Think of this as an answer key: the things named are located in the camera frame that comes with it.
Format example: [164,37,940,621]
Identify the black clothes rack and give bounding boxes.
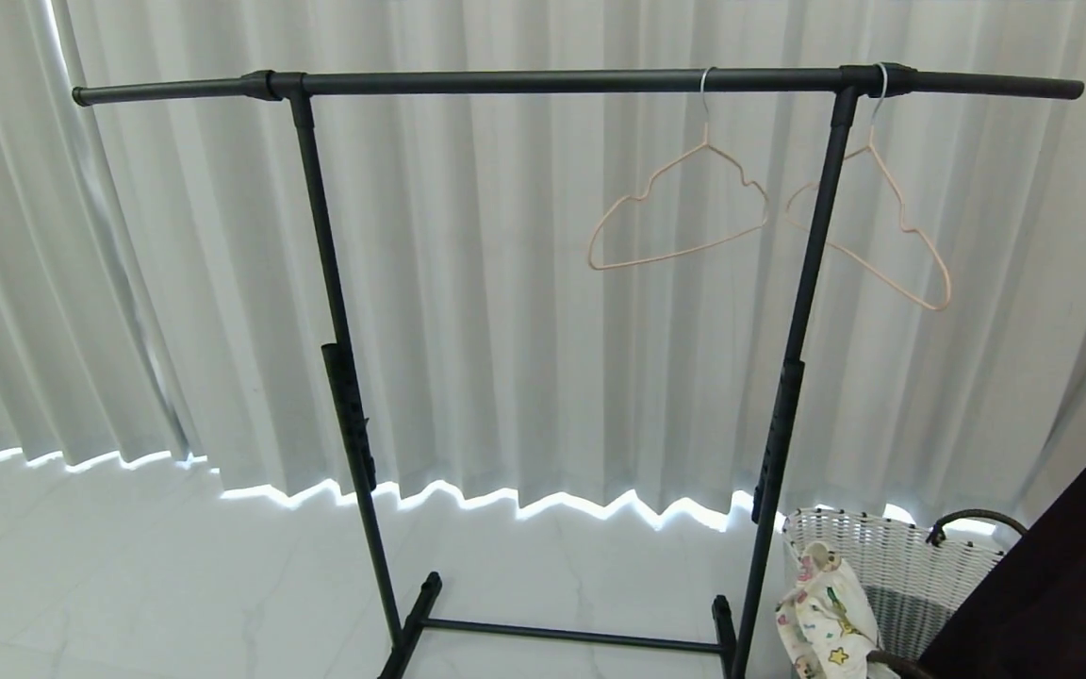
[72,62,1085,679]

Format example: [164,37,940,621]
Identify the white curtain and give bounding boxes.
[0,0,1086,534]

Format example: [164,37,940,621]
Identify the cream printed garment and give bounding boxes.
[775,540,883,679]

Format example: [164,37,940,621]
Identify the black garment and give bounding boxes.
[920,406,1086,679]

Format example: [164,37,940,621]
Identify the white laundry basket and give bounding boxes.
[782,507,1029,679]

